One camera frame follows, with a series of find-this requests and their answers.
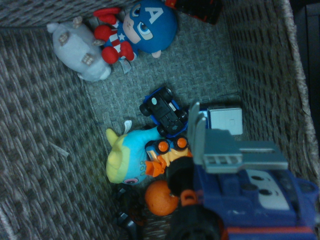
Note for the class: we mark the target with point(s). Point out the Captain America plush doll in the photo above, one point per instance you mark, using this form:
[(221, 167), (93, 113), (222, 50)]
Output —
[(147, 27)]

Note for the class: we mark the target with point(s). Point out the grey rhino plush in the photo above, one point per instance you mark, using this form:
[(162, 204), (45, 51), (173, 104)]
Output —
[(77, 52)]

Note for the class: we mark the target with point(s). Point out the orange ball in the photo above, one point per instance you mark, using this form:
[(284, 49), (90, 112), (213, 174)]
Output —
[(158, 200)]

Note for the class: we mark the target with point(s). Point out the orange wheeled toy car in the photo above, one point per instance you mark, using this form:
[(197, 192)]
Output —
[(165, 152)]

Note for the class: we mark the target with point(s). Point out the black orange toy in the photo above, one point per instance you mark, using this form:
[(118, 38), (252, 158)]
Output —
[(130, 215)]

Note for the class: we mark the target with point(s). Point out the white box toy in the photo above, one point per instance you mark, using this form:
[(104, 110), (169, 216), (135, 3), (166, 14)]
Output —
[(226, 121)]

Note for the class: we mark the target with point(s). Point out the blue black toy car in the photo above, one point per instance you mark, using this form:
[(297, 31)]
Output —
[(163, 112)]

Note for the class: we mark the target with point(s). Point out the red black toy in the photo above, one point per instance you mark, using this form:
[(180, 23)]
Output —
[(197, 10)]

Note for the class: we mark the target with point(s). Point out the blue yellow fish plush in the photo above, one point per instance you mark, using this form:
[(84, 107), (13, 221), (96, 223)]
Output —
[(127, 152)]

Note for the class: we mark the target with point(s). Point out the woven grey wicker basket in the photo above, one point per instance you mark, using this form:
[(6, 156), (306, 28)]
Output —
[(37, 125)]

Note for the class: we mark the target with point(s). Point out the blue purple toy truck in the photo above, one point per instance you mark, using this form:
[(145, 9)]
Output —
[(250, 195)]

